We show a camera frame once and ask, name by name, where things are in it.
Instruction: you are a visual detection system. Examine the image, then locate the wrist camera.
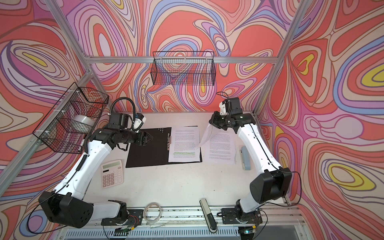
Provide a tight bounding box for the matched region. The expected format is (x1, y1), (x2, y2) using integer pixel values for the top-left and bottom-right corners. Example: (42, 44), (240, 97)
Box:
(219, 101), (228, 116)
(132, 115), (146, 132)

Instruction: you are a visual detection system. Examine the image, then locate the printed paper sheets stack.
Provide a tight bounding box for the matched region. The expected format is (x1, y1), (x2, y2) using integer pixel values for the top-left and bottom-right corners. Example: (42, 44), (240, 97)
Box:
(168, 126), (202, 164)

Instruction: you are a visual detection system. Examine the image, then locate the black wire basket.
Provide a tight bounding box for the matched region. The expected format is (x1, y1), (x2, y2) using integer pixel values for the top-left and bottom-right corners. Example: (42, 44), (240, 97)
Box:
(151, 51), (216, 86)
(33, 83), (109, 154)

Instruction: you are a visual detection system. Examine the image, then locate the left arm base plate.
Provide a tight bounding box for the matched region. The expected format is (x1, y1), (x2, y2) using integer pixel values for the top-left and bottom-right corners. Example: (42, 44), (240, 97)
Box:
(101, 209), (144, 227)

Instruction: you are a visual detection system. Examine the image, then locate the grey blue hole punch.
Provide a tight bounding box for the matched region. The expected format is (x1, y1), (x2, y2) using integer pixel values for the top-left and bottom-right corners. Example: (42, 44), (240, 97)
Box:
(240, 146), (251, 171)

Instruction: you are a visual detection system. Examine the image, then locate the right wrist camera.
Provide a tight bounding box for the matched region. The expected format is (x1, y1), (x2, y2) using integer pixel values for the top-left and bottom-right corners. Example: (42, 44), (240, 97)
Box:
(219, 101), (228, 116)

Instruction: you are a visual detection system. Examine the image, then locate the white and black stapler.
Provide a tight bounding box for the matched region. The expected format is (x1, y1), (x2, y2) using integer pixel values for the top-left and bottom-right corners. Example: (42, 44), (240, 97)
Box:
(200, 198), (218, 234)

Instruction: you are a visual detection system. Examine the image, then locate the rear black wire basket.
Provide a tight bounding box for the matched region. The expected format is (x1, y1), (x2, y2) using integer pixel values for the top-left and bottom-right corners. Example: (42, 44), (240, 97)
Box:
(151, 51), (216, 86)

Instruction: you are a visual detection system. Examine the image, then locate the marker pen in basket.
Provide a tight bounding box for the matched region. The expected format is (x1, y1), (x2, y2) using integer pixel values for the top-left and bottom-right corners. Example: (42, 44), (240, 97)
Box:
(78, 135), (87, 153)

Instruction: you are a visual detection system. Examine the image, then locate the aluminium frame rail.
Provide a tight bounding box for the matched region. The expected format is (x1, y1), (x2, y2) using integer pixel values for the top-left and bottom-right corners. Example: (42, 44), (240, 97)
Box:
(56, 206), (313, 240)

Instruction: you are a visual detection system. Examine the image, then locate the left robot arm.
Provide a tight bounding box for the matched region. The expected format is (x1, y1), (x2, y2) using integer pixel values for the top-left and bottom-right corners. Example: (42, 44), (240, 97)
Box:
(39, 110), (153, 229)

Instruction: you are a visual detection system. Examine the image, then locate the pink white calculator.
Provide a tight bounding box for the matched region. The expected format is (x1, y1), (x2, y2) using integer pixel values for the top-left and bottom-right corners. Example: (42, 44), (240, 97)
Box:
(101, 160), (124, 189)

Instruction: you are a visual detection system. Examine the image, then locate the silver tape roll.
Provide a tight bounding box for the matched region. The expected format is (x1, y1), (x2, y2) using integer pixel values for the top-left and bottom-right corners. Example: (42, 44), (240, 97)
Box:
(71, 115), (95, 128)

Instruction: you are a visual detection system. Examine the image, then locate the white and black file folder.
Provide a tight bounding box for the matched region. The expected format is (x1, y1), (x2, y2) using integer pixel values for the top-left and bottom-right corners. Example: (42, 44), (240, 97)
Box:
(125, 126), (203, 169)

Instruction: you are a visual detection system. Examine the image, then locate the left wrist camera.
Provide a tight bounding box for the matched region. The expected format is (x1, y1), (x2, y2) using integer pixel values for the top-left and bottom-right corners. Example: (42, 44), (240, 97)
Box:
(132, 115), (146, 132)

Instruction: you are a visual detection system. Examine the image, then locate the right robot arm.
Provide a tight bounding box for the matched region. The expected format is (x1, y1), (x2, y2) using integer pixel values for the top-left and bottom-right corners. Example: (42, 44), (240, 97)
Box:
(209, 98), (293, 223)

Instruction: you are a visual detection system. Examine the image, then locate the left black wire basket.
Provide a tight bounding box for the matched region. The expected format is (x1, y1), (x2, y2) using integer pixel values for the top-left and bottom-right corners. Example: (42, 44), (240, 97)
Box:
(33, 83), (109, 154)

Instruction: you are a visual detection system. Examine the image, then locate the metal folder clip mechanism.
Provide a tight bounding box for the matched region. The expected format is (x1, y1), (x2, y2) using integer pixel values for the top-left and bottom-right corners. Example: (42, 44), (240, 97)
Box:
(167, 133), (171, 151)

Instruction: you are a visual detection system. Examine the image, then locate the white coiled cable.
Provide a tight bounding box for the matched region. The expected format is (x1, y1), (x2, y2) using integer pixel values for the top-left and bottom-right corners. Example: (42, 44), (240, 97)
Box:
(142, 202), (163, 223)

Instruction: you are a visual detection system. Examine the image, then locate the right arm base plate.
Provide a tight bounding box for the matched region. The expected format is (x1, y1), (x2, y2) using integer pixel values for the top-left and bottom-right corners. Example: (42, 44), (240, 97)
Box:
(217, 206), (263, 226)

